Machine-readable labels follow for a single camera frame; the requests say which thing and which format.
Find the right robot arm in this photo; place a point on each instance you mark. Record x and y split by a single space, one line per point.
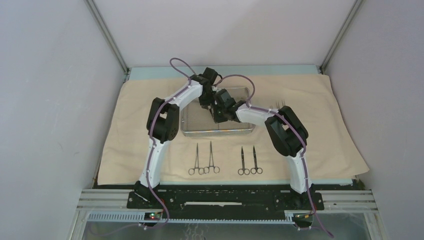
287 133

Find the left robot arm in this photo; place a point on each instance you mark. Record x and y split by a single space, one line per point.
164 119

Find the metal hemostat clamp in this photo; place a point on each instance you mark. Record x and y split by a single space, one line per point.
211 168
196 168

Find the beige cloth wrap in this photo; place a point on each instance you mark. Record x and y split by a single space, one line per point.
330 151

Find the metal surgical scissors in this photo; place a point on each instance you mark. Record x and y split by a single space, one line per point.
256 169

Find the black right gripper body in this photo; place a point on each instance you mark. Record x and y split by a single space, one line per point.
218 114

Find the metal surgical instrument tray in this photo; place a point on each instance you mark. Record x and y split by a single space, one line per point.
198 122

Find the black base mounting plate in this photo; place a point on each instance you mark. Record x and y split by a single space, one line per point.
225 197

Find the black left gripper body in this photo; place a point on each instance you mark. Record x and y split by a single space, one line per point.
206 100

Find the thin metal needle tweezers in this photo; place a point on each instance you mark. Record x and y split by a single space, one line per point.
278 104

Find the aluminium frame rail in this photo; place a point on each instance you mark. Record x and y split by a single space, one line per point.
121 206

